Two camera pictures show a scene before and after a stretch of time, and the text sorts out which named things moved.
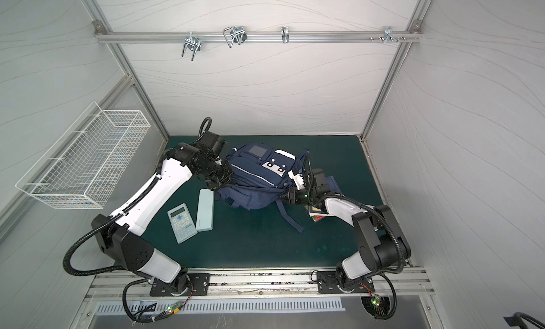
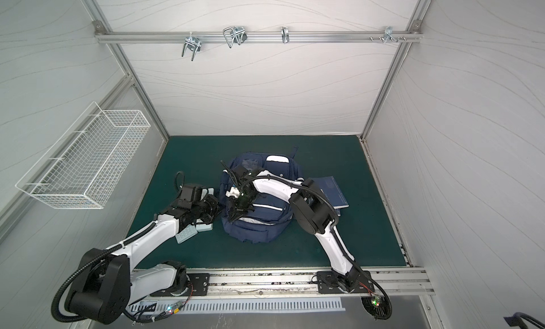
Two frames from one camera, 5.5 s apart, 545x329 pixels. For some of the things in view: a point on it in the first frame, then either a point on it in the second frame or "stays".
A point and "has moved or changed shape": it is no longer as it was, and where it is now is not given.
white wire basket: [91, 161] stays
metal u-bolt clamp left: [193, 43] stays
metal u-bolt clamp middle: [235, 35] stays
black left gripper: [214, 186] → [216, 207]
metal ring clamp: [284, 32] stays
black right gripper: [299, 193] → [240, 197]
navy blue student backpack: [255, 175] has moved or changed shape
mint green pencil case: [204, 220] stays
